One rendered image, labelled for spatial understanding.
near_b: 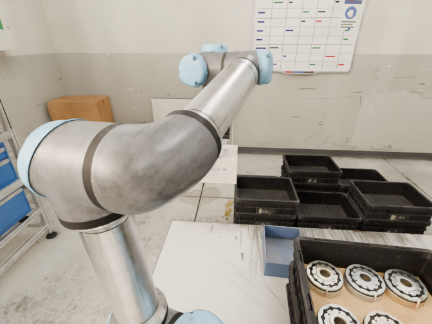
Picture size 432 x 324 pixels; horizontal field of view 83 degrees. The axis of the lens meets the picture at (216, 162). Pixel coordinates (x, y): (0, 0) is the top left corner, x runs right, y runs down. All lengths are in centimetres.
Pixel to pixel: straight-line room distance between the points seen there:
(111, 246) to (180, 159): 20
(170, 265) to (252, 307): 34
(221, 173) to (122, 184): 55
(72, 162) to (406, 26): 365
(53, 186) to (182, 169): 16
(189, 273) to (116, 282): 56
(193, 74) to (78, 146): 37
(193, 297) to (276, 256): 36
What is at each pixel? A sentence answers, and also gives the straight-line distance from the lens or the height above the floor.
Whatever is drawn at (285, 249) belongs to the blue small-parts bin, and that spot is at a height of 70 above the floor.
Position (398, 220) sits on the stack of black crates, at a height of 49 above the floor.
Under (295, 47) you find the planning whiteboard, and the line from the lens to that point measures 331.
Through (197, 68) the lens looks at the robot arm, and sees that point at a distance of 61.
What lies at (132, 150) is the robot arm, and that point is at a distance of 28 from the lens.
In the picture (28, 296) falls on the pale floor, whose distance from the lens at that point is 217.
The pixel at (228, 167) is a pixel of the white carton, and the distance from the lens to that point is 79.
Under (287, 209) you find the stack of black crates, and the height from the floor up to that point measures 52.
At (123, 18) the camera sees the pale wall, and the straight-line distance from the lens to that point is 354.
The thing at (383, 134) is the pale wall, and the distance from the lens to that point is 397.
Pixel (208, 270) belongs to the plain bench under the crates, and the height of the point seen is 70.
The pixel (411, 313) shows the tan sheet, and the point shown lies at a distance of 92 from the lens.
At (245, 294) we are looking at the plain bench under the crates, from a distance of 96.
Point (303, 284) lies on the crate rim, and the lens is 72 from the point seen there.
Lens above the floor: 148
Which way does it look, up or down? 27 degrees down
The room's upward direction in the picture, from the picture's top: straight up
